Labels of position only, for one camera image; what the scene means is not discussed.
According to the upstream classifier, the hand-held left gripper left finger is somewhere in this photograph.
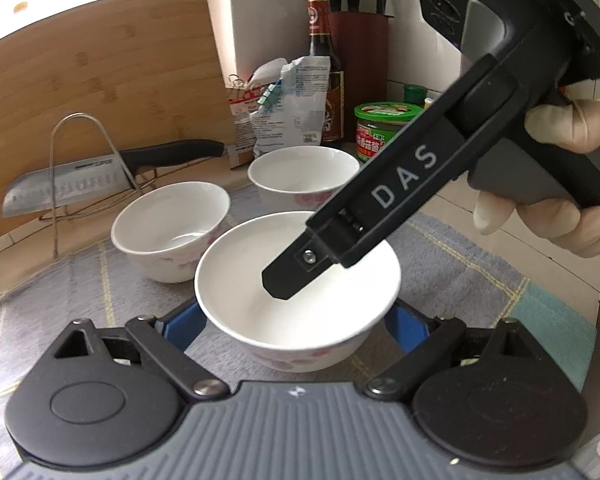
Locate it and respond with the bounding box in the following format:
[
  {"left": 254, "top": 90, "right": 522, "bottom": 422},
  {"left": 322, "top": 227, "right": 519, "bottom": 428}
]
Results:
[{"left": 54, "top": 299, "right": 229, "bottom": 403}]

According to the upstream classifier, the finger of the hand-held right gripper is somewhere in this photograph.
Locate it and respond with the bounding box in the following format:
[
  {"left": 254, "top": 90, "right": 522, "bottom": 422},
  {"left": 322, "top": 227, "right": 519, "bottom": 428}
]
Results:
[{"left": 261, "top": 236, "right": 349, "bottom": 302}]

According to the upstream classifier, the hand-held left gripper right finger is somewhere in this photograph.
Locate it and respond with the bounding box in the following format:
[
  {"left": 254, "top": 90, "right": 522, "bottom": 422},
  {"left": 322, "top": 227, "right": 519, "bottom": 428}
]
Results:
[{"left": 363, "top": 301, "right": 544, "bottom": 402}]

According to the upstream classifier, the white floral bowl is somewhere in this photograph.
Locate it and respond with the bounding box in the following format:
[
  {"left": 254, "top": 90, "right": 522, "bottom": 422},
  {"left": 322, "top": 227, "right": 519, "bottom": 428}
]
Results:
[
  {"left": 111, "top": 182, "right": 231, "bottom": 284},
  {"left": 247, "top": 146, "right": 361, "bottom": 211},
  {"left": 194, "top": 211, "right": 402, "bottom": 373}
]

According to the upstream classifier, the person's right hand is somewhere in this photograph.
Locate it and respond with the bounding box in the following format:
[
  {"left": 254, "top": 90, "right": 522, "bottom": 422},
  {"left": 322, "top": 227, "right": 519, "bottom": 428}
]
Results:
[{"left": 474, "top": 96, "right": 600, "bottom": 257}]

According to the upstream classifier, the green-lid sauce jar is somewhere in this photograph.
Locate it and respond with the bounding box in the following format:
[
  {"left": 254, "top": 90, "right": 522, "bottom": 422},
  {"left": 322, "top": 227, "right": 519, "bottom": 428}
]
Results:
[{"left": 353, "top": 101, "right": 427, "bottom": 164}]

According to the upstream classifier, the grey checked cloth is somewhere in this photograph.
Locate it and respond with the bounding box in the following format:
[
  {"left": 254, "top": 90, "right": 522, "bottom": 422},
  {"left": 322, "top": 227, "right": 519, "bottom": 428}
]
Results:
[{"left": 0, "top": 187, "right": 600, "bottom": 441}]

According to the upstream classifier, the dark red knife block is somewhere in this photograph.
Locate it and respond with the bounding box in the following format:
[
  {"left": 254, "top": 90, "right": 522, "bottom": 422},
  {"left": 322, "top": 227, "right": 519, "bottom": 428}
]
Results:
[{"left": 327, "top": 10, "right": 392, "bottom": 147}]

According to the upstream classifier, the white printed plastic bag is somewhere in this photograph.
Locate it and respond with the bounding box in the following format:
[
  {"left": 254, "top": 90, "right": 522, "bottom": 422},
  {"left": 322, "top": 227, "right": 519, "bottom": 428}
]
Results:
[{"left": 250, "top": 56, "right": 331, "bottom": 157}]

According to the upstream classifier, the dark sauce bottle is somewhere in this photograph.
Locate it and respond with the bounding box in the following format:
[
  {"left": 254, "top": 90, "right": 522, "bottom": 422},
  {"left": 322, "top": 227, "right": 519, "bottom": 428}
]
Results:
[{"left": 306, "top": 0, "right": 346, "bottom": 150}]

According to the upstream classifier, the green clip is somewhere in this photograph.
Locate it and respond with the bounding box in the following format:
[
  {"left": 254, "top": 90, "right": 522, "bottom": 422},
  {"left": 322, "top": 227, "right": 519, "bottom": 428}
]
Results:
[{"left": 256, "top": 81, "right": 284, "bottom": 114}]

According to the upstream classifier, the red and white bag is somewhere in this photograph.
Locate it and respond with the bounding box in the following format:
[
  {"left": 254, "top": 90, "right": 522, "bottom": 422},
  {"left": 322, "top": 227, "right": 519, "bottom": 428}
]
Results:
[{"left": 226, "top": 74, "right": 262, "bottom": 169}]

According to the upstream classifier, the wide steel kitchen knife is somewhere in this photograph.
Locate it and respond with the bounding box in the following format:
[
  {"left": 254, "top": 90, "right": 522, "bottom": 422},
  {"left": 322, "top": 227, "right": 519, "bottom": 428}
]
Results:
[{"left": 2, "top": 140, "right": 226, "bottom": 219}]

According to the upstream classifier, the bamboo cutting board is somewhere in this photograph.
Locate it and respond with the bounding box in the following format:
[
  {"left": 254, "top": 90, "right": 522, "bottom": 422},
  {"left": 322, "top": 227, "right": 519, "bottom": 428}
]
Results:
[{"left": 0, "top": 0, "right": 239, "bottom": 239}]

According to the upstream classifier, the steel wire rack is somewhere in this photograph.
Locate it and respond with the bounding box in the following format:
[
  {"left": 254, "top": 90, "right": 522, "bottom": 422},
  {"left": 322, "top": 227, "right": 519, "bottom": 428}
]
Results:
[{"left": 39, "top": 113, "right": 155, "bottom": 261}]

